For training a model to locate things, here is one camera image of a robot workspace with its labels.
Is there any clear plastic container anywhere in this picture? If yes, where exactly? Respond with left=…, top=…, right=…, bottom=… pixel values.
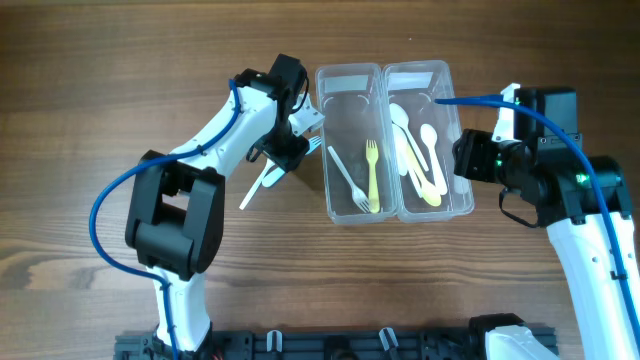
left=315, top=63, right=400, bottom=225
left=383, top=60, right=475, bottom=223

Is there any thick white plastic spoon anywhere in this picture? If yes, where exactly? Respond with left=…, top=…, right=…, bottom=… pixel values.
left=420, top=123, right=448, bottom=195

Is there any short white plastic fork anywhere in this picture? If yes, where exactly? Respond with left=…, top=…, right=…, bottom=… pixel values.
left=328, top=146, right=370, bottom=213

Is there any yellow plastic fork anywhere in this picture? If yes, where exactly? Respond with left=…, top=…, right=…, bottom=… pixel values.
left=365, top=140, right=380, bottom=213

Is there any light blue plastic fork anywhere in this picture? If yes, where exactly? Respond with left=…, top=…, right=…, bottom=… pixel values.
left=260, top=136, right=322, bottom=188

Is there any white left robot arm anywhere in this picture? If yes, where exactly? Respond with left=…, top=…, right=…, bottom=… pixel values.
left=125, top=68, right=309, bottom=359

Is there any long white plastic fork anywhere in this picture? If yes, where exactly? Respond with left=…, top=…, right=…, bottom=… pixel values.
left=239, top=159, right=275, bottom=210

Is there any yellow plastic spoon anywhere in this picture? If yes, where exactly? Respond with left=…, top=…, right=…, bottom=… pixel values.
left=407, top=144, right=442, bottom=207

